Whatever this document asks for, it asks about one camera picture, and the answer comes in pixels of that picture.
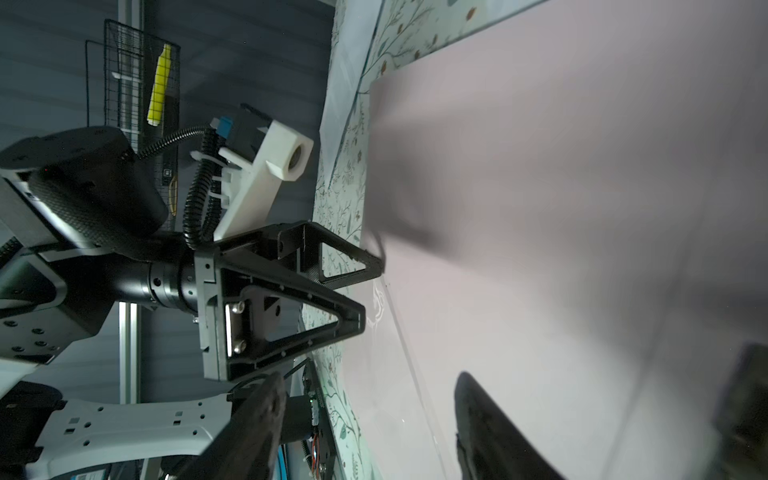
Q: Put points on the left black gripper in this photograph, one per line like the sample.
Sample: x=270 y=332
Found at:
x=248 y=325

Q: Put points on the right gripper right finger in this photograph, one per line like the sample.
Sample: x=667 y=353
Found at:
x=488 y=444

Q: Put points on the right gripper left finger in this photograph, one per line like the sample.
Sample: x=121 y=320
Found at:
x=247 y=446

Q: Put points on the printed sheet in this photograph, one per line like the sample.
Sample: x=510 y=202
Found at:
x=352 y=34

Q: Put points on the yellow marker pen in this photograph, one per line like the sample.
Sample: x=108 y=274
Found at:
x=159 y=87

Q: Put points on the black wire basket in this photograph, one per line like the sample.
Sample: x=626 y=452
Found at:
x=119 y=73

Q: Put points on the pink paper folder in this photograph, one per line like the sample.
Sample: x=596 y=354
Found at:
x=572 y=209

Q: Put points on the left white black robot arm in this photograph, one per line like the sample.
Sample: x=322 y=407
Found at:
x=86 y=226

